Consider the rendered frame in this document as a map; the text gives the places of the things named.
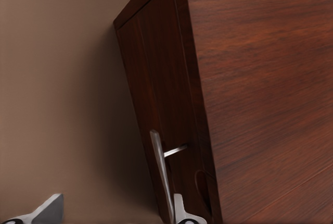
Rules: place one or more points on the dark wooden drawer cabinet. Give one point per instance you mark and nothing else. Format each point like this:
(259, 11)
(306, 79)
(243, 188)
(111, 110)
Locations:
(260, 91)

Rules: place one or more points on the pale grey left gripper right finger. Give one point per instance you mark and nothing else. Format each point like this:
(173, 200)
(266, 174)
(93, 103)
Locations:
(180, 209)

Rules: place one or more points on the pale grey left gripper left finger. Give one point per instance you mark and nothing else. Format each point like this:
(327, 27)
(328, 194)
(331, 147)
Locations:
(48, 208)

